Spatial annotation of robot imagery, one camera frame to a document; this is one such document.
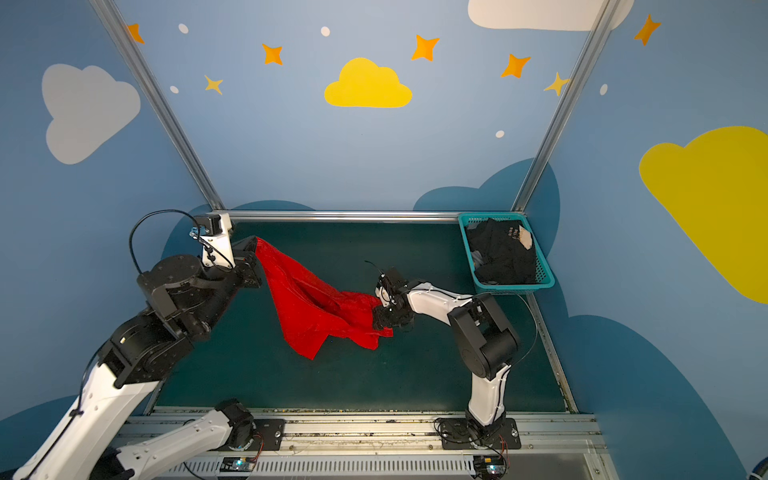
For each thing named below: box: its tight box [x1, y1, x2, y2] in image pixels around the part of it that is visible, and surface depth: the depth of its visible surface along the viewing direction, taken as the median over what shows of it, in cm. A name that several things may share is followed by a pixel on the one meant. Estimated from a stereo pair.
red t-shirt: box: [255, 237, 394, 360], surface depth 90 cm
